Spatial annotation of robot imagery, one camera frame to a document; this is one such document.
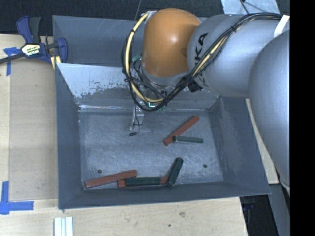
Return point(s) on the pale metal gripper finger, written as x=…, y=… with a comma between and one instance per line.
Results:
x=140, y=122
x=133, y=122

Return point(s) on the grey metal bin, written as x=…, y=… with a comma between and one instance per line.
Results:
x=110, y=151

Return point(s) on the red-brown flat block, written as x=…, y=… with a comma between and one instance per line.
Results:
x=110, y=179
x=121, y=183
x=182, y=129

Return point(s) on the dark green flat block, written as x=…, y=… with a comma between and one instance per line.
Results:
x=142, y=181
x=188, y=139
x=175, y=171

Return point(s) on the pale wood board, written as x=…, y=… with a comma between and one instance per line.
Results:
x=32, y=131

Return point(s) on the black cylinder on white bracket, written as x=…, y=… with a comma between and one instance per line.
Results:
x=133, y=134

